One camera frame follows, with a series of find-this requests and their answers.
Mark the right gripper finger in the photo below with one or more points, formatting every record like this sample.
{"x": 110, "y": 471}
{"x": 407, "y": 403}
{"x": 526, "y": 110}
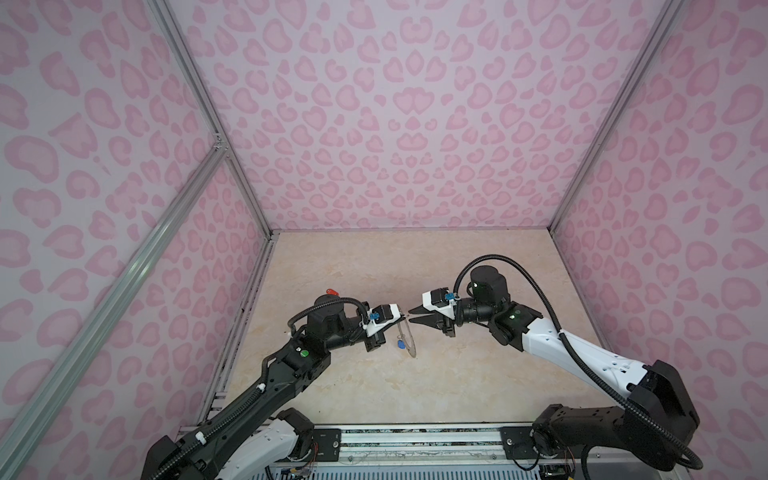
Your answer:
{"x": 434, "y": 322}
{"x": 422, "y": 310}

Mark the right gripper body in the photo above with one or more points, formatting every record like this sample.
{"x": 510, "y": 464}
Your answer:
{"x": 449, "y": 325}

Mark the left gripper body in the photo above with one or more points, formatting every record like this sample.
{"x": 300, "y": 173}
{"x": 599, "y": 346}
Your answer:
{"x": 373, "y": 342}

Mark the metal perforated ring disc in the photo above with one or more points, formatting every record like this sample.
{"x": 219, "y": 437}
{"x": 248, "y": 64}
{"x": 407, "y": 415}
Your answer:
{"x": 408, "y": 339}

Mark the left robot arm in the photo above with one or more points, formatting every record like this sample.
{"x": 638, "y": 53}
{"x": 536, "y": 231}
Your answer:
{"x": 333, "y": 322}

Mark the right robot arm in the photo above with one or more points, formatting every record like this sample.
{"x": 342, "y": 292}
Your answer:
{"x": 653, "y": 416}

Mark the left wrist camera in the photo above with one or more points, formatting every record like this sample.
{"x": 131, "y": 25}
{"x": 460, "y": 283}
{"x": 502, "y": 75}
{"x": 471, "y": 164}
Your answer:
{"x": 380, "y": 318}

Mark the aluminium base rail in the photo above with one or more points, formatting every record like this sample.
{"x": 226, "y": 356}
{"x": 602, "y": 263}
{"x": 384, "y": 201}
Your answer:
{"x": 292, "y": 447}

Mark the diagonal aluminium frame bar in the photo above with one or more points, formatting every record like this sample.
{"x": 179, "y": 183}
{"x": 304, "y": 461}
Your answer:
{"x": 39, "y": 413}

